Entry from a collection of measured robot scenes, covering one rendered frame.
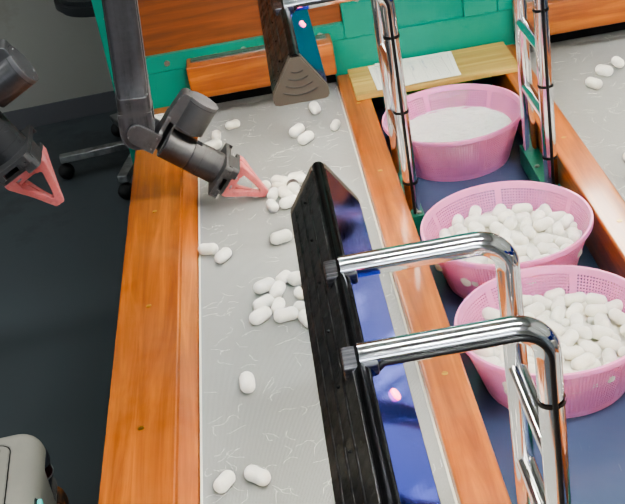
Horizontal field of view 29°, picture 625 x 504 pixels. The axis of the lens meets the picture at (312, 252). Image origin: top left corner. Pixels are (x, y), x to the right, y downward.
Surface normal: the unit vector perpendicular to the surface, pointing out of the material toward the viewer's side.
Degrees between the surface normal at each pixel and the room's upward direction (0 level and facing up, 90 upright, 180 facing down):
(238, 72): 90
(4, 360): 0
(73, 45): 90
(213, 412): 0
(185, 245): 45
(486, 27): 90
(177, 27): 90
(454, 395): 0
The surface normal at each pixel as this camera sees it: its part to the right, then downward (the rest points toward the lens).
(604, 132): -0.15, -0.86
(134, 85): 0.14, 0.29
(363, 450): -0.92, -0.30
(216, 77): 0.08, 0.48
